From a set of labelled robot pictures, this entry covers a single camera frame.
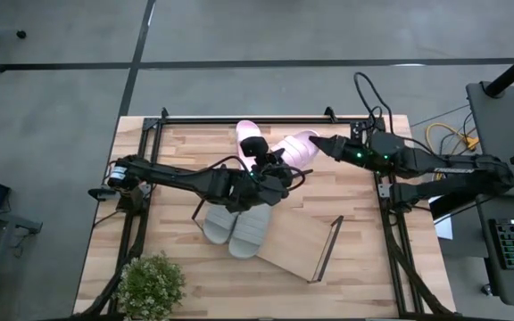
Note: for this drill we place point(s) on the white paper sheet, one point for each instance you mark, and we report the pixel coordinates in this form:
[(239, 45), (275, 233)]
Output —
[(444, 229)]

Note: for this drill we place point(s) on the green potted plant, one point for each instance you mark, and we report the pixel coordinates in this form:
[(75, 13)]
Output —
[(150, 287)]

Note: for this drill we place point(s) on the dark grey desk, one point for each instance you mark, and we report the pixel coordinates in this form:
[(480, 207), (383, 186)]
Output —
[(513, 285)]

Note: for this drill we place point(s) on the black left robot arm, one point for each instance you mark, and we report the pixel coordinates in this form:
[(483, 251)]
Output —
[(172, 176)]

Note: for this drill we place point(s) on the grey rubber slide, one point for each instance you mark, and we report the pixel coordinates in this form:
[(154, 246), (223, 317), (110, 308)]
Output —
[(219, 225), (250, 232)]

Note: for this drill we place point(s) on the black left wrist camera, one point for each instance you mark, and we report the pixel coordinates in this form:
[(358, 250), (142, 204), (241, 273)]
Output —
[(254, 146)]

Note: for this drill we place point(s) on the black pole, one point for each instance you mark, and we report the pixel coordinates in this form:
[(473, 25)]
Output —
[(511, 73)]

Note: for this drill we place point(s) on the wooden shelf with black frame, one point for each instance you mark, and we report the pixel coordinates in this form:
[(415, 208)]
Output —
[(297, 241)]

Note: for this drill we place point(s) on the pink rubber slide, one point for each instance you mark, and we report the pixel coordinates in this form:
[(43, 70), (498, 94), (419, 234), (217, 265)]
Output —
[(297, 149), (246, 131)]

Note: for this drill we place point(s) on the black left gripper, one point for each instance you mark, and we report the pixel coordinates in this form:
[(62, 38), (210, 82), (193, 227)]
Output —
[(275, 183)]

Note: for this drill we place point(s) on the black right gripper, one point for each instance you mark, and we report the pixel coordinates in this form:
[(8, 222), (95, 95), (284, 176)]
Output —
[(355, 153)]

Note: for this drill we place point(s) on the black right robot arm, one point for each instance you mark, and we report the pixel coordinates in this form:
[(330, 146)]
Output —
[(440, 167)]

